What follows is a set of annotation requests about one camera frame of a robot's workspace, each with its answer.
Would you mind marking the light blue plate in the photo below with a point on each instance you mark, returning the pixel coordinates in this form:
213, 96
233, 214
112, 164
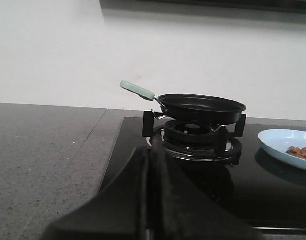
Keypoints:
276, 143

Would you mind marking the black frying pan green handle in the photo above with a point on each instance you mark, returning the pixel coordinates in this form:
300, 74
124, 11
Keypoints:
203, 109

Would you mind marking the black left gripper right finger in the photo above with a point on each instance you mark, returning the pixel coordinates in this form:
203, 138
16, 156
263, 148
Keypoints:
183, 212

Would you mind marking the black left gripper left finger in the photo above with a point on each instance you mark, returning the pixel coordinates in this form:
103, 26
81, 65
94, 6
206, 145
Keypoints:
112, 214

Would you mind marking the brown meat pieces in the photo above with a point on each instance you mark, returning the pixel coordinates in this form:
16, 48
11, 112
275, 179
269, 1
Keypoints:
297, 152

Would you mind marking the left black burner with grate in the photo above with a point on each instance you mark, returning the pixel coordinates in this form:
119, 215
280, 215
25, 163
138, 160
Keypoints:
195, 144

